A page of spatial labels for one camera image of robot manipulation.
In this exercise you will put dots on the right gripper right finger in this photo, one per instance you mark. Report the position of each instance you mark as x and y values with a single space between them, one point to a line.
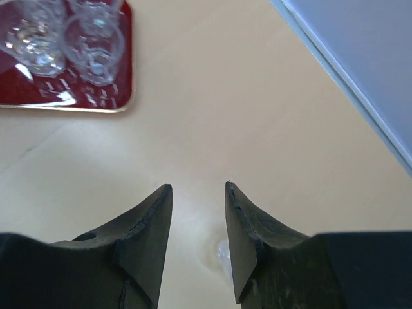
274 266

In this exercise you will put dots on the clear faceted glass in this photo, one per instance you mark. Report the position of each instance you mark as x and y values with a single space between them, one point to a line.
100 12
95 46

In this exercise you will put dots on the red rectangular serving tray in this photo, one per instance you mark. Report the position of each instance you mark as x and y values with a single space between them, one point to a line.
68 91

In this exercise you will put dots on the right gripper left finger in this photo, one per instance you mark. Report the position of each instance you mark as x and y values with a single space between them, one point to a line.
116 265

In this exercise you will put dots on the aluminium table frame rail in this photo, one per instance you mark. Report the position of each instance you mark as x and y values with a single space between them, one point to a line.
365 46

